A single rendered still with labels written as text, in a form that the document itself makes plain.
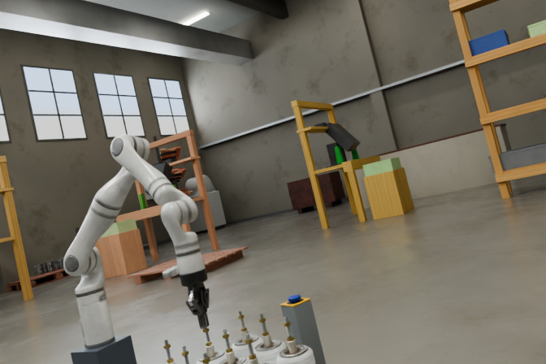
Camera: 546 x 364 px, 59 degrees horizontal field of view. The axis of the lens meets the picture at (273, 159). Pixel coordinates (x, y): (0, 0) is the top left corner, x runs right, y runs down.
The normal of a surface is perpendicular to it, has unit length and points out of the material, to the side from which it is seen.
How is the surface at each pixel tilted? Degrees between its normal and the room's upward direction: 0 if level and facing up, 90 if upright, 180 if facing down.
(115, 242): 90
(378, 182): 90
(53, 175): 90
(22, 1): 90
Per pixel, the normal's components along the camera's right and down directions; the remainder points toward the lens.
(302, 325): 0.55, -0.18
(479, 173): -0.51, 0.07
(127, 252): 0.84, -0.23
